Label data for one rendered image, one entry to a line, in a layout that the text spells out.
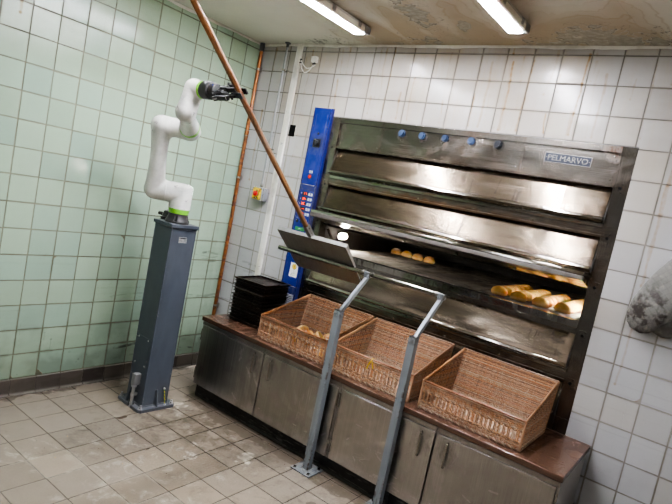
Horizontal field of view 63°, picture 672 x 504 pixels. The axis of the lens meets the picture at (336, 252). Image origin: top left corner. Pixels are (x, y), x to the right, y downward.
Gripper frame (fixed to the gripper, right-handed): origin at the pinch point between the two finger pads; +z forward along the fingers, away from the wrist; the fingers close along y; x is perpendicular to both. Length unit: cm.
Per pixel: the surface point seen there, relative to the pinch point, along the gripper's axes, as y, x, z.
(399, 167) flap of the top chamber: -71, -102, 23
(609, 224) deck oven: -62, -109, 152
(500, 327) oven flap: -11, -154, 110
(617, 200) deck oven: -72, -101, 153
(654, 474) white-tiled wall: 23, -184, 199
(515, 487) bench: 69, -151, 152
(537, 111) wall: -102, -74, 102
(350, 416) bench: 73, -154, 59
